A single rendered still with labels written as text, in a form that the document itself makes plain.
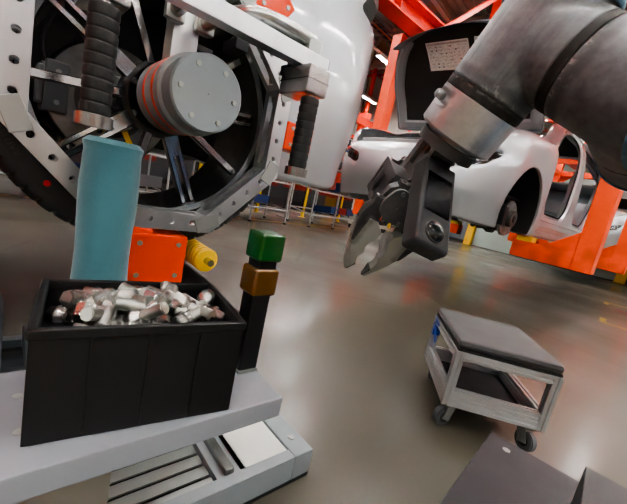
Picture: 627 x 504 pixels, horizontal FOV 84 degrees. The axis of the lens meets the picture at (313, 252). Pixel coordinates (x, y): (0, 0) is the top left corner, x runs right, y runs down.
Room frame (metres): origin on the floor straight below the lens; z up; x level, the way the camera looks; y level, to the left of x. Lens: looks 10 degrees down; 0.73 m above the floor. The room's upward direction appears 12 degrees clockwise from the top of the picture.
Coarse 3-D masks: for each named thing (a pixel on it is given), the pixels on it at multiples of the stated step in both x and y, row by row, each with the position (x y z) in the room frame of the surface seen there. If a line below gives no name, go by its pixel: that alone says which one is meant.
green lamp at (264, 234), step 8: (256, 232) 0.47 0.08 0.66; (264, 232) 0.47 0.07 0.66; (272, 232) 0.49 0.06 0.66; (248, 240) 0.48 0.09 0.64; (256, 240) 0.47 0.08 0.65; (264, 240) 0.46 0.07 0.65; (272, 240) 0.47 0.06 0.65; (280, 240) 0.48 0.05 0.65; (248, 248) 0.48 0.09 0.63; (256, 248) 0.47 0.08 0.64; (264, 248) 0.46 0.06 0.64; (272, 248) 0.47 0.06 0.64; (280, 248) 0.48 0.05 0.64; (256, 256) 0.46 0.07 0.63; (264, 256) 0.46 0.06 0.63; (272, 256) 0.47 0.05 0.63; (280, 256) 0.48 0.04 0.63
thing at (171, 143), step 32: (64, 0) 0.69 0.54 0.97; (160, 0) 0.90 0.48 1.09; (224, 32) 0.91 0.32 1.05; (128, 64) 0.76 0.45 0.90; (128, 96) 0.80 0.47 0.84; (256, 96) 0.95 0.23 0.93; (96, 128) 0.73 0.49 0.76; (256, 128) 0.96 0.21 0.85; (224, 160) 0.93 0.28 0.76; (160, 192) 1.01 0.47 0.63; (192, 192) 0.96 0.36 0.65
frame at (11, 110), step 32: (0, 0) 0.55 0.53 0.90; (32, 0) 0.58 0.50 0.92; (224, 0) 0.82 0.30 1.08; (256, 0) 0.82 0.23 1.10; (0, 32) 0.55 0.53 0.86; (32, 32) 0.58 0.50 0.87; (0, 64) 0.55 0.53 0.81; (256, 64) 0.90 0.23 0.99; (0, 96) 0.55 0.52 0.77; (32, 128) 0.58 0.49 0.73; (64, 160) 0.61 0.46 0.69; (256, 160) 0.92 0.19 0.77; (224, 192) 0.87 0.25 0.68; (256, 192) 0.88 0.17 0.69; (160, 224) 0.73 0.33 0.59; (192, 224) 0.79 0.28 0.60
